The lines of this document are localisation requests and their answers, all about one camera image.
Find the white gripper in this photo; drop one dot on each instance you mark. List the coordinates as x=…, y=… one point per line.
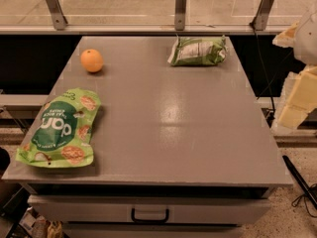
x=307, y=43

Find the green jalapeno chip bag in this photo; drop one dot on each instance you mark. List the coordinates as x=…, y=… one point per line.
x=193, y=51

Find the green rice chip bag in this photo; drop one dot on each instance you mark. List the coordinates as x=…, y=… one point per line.
x=62, y=139

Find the black rod on floor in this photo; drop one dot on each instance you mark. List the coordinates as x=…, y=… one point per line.
x=308, y=190

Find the orange fruit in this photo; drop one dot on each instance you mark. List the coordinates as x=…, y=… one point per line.
x=91, y=60

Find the snack packets under table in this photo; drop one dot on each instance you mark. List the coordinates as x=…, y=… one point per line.
x=38, y=226

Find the right metal railing bracket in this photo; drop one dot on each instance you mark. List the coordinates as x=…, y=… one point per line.
x=260, y=20

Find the metal railing bracket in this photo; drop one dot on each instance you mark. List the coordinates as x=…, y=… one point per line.
x=180, y=14
x=59, y=20
x=260, y=20

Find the middle metal railing bracket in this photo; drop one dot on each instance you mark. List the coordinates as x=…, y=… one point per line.
x=180, y=14

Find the left metal railing bracket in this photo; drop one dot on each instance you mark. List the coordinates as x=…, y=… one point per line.
x=59, y=20

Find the grey drawer with black handle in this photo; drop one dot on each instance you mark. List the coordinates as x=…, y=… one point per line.
x=173, y=210

